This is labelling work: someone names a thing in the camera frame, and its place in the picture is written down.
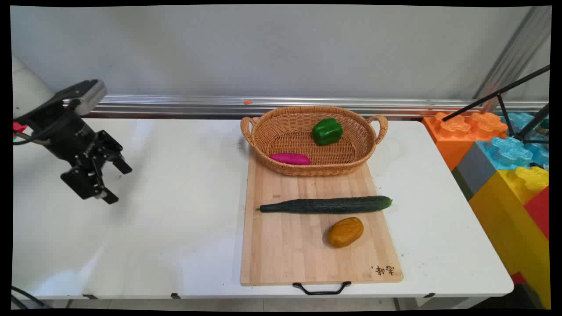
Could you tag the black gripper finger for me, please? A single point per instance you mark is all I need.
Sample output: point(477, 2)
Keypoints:
point(85, 184)
point(119, 161)

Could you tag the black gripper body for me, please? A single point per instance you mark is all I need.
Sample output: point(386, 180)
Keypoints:
point(66, 134)

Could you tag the brown potato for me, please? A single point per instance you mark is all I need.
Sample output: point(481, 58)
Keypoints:
point(345, 232)

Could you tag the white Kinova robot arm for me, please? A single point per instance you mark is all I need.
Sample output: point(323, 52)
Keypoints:
point(27, 90)

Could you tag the red and green object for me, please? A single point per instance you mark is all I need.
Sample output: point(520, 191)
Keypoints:
point(18, 128)

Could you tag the purple sweet potato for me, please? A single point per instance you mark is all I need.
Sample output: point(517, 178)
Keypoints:
point(290, 158)

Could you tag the woven wicker basket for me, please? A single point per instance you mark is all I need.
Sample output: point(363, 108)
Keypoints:
point(303, 145)

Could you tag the wooden cutting board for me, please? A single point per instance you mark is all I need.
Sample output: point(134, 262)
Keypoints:
point(290, 250)

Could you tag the green bell pepper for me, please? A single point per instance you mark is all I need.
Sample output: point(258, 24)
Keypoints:
point(327, 131)

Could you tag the dark green cucumber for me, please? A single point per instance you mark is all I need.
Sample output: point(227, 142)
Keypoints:
point(327, 205)

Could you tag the orange giant building block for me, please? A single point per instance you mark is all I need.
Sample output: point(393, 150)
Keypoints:
point(452, 140)

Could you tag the black tripod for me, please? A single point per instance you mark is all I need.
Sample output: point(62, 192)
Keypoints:
point(500, 93)

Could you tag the yellow giant building block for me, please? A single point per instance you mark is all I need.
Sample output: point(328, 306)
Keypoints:
point(505, 219)

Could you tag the light blue giant building block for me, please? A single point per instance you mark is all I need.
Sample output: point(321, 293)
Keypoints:
point(509, 151)

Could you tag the red giant building block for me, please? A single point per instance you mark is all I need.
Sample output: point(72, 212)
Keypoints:
point(539, 210)

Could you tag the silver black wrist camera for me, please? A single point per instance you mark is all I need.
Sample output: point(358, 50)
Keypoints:
point(89, 94)

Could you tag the aluminium wall rail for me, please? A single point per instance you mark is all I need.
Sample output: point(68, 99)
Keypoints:
point(184, 105)

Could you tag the slanted aluminium post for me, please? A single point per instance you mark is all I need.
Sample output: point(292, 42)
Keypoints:
point(511, 57)

